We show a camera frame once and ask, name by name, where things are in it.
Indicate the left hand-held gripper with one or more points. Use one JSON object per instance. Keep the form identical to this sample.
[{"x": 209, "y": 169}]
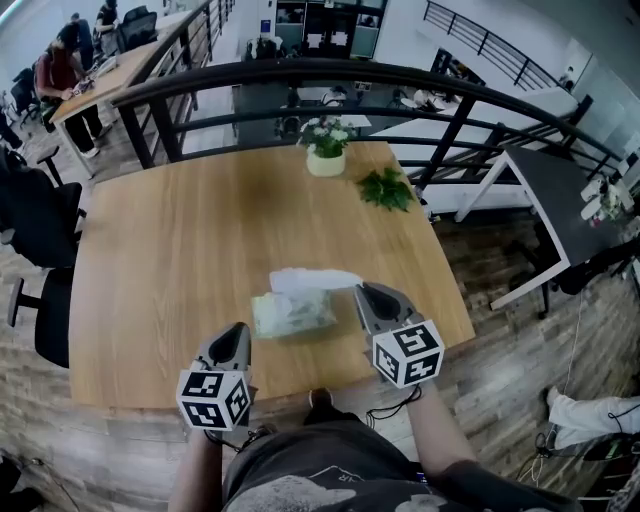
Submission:
[{"x": 210, "y": 400}]

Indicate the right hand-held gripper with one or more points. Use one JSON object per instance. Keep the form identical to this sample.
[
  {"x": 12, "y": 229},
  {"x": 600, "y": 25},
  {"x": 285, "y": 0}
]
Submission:
[{"x": 407, "y": 355}]

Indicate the white tissue sheet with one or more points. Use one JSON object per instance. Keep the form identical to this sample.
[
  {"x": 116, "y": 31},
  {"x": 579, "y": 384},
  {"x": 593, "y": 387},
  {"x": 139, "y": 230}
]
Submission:
[{"x": 330, "y": 280}]

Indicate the wet wipe pack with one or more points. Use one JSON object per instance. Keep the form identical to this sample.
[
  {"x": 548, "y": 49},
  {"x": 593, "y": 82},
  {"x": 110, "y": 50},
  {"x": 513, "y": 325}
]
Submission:
[{"x": 292, "y": 315}]

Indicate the person's left forearm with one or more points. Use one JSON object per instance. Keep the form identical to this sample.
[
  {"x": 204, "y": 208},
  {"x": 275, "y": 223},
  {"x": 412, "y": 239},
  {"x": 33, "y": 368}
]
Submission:
[{"x": 195, "y": 475}]

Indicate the person's right forearm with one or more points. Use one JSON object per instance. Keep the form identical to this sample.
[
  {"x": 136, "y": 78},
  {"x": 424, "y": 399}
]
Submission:
[{"x": 440, "y": 435}]

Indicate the person's left shoe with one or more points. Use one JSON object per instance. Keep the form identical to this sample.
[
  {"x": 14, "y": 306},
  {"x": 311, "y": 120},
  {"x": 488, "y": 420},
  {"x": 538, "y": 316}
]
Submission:
[{"x": 264, "y": 430}]

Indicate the person's shoe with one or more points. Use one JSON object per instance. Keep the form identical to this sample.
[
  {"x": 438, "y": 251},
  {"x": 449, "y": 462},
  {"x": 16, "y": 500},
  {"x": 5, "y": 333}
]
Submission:
[
  {"x": 321, "y": 398},
  {"x": 264, "y": 430}
]

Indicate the person's right shoe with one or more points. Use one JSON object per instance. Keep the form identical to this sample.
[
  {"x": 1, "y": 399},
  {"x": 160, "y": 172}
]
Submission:
[{"x": 321, "y": 398}]

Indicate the wooden table with white legs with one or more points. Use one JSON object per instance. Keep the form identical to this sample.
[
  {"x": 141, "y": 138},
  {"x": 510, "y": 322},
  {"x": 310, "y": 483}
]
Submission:
[{"x": 200, "y": 240}]

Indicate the green leafy plant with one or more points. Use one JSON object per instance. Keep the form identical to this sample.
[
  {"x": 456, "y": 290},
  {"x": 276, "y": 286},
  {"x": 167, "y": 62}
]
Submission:
[{"x": 387, "y": 190}]

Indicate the person's black shirt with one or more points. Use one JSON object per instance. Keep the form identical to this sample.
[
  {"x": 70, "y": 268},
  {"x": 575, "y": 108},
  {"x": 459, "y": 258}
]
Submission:
[{"x": 310, "y": 465}]

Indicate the white pot with flowers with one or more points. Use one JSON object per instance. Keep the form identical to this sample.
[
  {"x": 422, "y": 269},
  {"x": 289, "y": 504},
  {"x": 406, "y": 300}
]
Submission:
[{"x": 325, "y": 162}]

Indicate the grey table with white legs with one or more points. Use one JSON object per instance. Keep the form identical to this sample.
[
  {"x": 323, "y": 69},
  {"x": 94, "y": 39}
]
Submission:
[{"x": 555, "y": 200}]

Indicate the white vase with flowers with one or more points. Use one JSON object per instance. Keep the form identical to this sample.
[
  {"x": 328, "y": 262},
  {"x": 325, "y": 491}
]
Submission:
[{"x": 602, "y": 202}]

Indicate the black curved railing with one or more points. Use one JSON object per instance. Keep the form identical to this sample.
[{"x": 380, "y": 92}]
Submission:
[{"x": 300, "y": 70}]

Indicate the black stair railing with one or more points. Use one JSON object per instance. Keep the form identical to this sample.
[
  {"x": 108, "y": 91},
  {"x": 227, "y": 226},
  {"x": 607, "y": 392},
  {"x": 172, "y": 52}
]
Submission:
[{"x": 490, "y": 42}]

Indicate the black framed glass partition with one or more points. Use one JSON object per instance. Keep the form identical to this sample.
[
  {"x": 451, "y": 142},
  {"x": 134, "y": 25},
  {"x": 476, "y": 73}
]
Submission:
[{"x": 330, "y": 25}]

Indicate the wooden desk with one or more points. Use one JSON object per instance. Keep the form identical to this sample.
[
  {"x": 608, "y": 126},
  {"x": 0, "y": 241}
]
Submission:
[{"x": 120, "y": 75}]

